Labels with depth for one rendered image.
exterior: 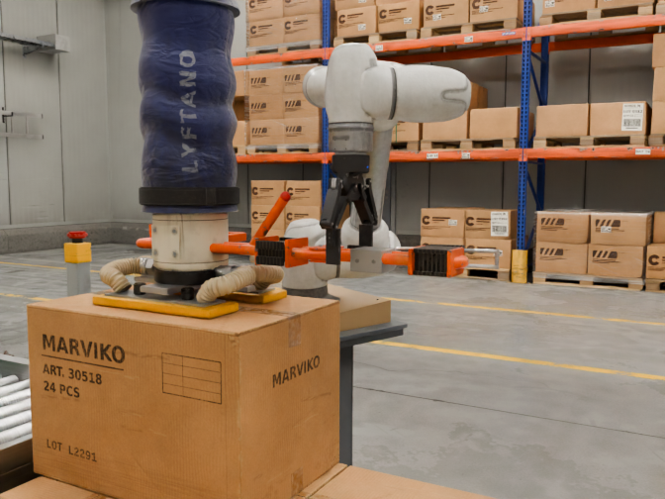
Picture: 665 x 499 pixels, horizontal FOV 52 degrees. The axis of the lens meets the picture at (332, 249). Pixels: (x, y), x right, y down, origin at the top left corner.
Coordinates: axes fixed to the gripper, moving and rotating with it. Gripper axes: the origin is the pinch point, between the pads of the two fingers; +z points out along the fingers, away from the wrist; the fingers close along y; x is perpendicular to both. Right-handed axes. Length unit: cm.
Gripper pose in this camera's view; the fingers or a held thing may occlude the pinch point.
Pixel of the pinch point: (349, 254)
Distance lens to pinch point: 138.5
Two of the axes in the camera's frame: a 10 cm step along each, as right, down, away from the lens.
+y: -5.0, 0.9, -8.6
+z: 0.0, 9.9, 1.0
